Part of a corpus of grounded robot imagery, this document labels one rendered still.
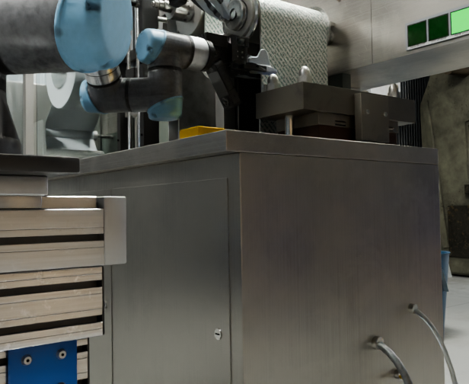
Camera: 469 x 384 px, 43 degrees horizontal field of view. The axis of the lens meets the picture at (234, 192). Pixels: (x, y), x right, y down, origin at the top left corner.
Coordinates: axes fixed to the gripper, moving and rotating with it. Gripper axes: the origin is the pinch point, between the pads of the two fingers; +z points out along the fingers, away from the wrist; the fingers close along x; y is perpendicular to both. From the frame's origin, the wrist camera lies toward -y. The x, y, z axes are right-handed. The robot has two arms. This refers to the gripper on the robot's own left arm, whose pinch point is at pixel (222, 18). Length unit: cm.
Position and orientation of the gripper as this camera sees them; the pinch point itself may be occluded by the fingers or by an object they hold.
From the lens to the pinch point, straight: 156.0
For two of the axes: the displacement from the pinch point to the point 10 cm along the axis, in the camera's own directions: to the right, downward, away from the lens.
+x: -6.1, 0.4, 7.9
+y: 4.9, -7.6, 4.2
